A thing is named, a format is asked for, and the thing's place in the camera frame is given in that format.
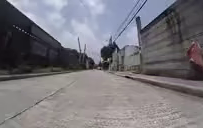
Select grey concrete road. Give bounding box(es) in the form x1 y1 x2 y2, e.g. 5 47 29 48
0 69 203 128

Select grey concrete block wall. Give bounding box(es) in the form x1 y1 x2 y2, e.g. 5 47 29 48
139 0 203 81

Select overhead wires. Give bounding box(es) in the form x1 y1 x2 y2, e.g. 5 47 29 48
111 0 149 43

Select grey concrete pole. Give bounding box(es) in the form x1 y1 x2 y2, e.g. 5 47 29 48
135 15 143 73

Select dark tree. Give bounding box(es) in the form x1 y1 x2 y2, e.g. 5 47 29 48
100 40 121 64

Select strip of low plants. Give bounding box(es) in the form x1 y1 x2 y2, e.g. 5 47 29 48
0 64 73 76

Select pale stone building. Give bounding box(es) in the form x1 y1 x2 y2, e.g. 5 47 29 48
110 44 142 72

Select raised concrete pavement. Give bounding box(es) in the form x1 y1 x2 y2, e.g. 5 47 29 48
109 70 203 100

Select red cloth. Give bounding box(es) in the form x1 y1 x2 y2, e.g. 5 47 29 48
186 40 203 74

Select low concrete kerb strip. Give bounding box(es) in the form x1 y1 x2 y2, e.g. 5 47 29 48
0 69 85 83

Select leaning tall pole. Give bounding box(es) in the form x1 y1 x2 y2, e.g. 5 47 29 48
76 36 83 65

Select long dark wall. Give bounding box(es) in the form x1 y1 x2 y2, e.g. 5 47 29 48
0 0 97 72

